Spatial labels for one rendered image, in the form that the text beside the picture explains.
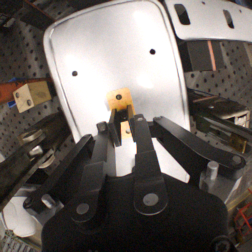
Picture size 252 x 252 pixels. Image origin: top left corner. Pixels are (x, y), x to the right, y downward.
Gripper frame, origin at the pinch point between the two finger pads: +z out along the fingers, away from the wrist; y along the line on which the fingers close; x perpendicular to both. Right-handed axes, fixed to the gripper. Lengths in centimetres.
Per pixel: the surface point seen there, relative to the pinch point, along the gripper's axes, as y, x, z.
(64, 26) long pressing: -5.5, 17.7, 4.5
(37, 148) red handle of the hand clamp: -13.4, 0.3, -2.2
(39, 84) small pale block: -10.8, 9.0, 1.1
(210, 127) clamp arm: 14.7, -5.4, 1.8
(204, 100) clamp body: 19.3, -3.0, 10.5
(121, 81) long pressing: 1.0, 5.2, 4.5
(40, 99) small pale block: -10.8, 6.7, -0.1
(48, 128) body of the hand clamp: -13.1, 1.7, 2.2
